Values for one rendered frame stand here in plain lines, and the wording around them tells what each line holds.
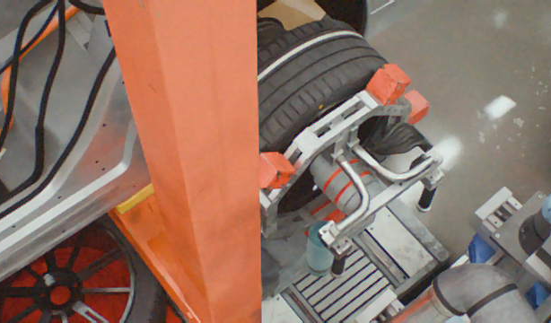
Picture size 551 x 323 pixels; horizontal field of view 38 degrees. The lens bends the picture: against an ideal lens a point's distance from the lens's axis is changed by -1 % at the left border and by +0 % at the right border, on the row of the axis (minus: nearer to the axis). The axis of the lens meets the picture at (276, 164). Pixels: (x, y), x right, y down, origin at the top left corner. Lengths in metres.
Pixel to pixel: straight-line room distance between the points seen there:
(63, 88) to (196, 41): 1.33
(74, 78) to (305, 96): 0.69
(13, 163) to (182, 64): 1.52
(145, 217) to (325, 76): 0.75
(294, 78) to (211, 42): 1.05
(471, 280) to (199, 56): 0.79
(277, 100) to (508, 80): 1.77
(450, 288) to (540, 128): 2.02
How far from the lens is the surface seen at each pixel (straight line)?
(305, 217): 2.57
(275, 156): 2.13
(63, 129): 2.34
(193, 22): 1.07
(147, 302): 2.62
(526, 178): 3.49
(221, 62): 1.18
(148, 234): 2.51
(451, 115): 3.57
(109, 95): 2.09
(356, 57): 2.26
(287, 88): 2.15
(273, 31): 2.53
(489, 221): 2.49
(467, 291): 1.66
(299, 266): 3.02
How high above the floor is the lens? 2.96
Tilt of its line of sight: 62 degrees down
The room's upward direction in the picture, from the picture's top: 1 degrees clockwise
